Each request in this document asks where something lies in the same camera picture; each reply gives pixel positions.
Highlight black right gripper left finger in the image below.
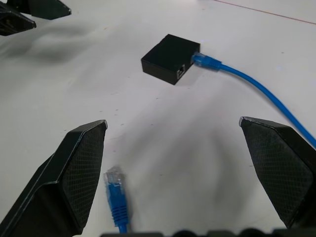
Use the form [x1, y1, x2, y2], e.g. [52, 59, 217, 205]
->
[0, 119, 109, 237]

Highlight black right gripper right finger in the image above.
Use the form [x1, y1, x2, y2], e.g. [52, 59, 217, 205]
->
[238, 116, 316, 230]

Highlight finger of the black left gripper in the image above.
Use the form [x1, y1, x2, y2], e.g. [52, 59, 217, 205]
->
[0, 4, 37, 37]
[27, 0, 72, 21]

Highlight small black network box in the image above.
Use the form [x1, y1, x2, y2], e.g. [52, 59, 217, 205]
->
[141, 34, 201, 86]

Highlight blue Ethernet cable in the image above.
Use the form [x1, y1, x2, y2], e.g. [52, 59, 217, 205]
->
[103, 51, 316, 234]

